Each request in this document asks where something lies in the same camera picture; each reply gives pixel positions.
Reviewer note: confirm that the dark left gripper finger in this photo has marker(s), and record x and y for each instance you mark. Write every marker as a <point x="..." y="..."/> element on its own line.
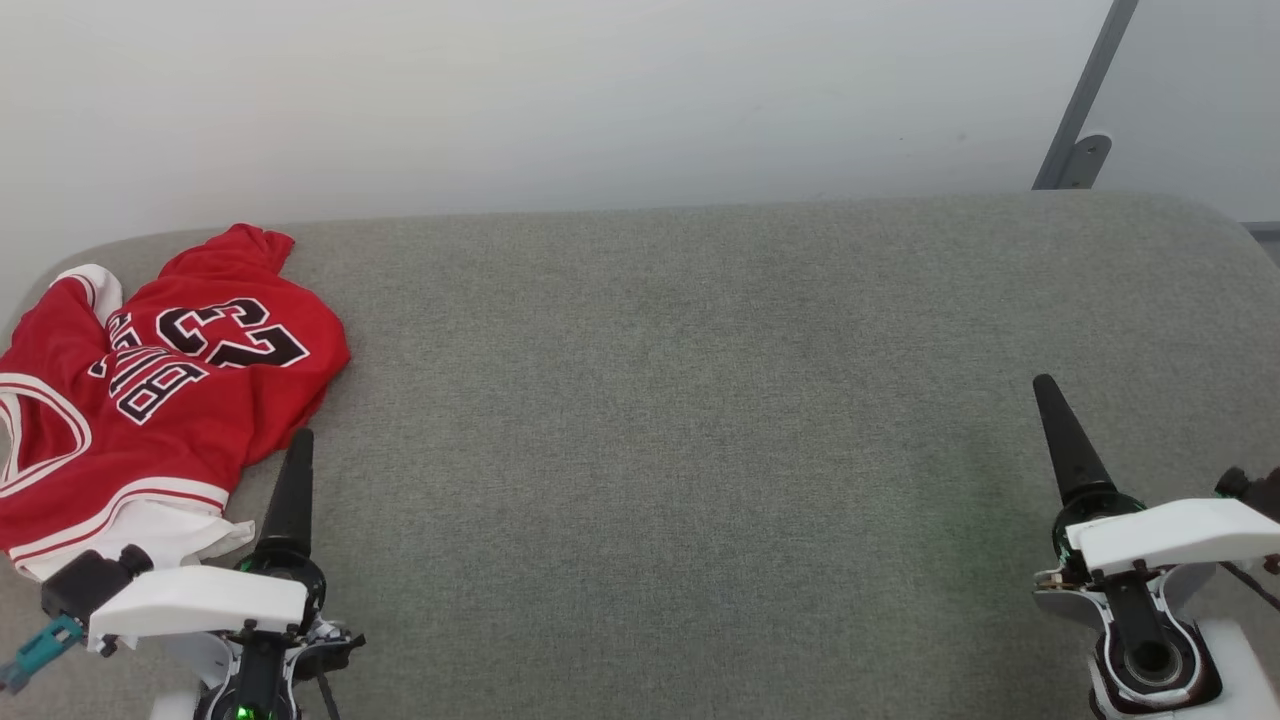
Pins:
<point x="302" y="510"/>
<point x="280" y="510"/>

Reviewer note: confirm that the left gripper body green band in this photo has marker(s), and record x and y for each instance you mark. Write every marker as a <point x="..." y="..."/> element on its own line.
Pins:
<point x="300" y="575"/>

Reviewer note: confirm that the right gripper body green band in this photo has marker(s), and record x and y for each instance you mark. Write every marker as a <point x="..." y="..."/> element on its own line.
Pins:
<point x="1068" y="515"/>

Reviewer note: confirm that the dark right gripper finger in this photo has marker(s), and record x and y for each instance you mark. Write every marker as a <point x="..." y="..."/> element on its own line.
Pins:
<point x="1090" y="465"/>
<point x="1066" y="470"/>

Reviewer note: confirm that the red basketball jersey white trim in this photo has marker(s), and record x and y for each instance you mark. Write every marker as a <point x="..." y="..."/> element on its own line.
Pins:
<point x="200" y="400"/>

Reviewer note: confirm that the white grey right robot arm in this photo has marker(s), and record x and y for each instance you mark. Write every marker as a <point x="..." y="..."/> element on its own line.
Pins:
<point x="1240" y="670"/>

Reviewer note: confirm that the grey fabric sofa cushion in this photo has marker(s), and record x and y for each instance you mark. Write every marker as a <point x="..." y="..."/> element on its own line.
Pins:
<point x="700" y="450"/>

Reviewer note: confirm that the grey metal bracket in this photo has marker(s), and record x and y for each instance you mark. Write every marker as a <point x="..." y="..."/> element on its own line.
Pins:
<point x="1088" y="160"/>

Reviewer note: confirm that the grey metal post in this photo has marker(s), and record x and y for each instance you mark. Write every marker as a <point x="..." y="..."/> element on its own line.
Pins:
<point x="1095" y="70"/>

